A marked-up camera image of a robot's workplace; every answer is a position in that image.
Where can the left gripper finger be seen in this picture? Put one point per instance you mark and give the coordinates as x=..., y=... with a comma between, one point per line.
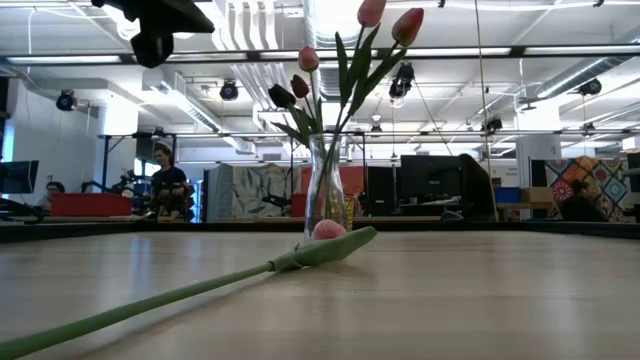
x=190, y=20

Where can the black artificial tulip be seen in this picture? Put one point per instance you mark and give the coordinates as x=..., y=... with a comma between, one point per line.
x=281, y=96

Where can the pink leafless artificial tulip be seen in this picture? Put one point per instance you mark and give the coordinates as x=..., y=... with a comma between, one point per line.
x=308, y=59

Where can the clear glass vase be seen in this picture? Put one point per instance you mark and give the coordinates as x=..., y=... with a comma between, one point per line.
x=312, y=200

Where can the black hanging spotlight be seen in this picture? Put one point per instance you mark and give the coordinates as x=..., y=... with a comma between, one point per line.
x=493, y=125
x=402, y=80
x=65, y=101
x=590, y=87
x=229, y=91

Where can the person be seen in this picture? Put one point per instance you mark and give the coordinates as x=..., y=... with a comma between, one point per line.
x=580, y=202
x=167, y=185
x=52, y=192

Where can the leaf patterned panel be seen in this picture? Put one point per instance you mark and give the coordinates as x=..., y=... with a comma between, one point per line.
x=250, y=190

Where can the red storage bin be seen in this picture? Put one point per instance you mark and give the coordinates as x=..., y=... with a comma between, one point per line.
x=90, y=204

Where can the black computer monitor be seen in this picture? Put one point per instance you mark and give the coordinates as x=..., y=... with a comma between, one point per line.
x=432, y=177
x=17, y=176

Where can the red partition panel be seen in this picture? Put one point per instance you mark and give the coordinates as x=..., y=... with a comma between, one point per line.
x=356, y=180

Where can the blue storage bin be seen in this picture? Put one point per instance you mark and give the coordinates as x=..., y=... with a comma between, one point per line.
x=507, y=194

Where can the cardboard box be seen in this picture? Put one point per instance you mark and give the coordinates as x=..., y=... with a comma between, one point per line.
x=537, y=195

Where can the colourful patterned quilt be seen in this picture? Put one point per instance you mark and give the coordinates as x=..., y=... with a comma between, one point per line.
x=610, y=185

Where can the silver ventilation duct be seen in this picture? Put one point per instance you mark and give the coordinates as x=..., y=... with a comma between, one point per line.
x=330, y=20

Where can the black aluminium table frame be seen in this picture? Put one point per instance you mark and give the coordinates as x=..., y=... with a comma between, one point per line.
x=500, y=228

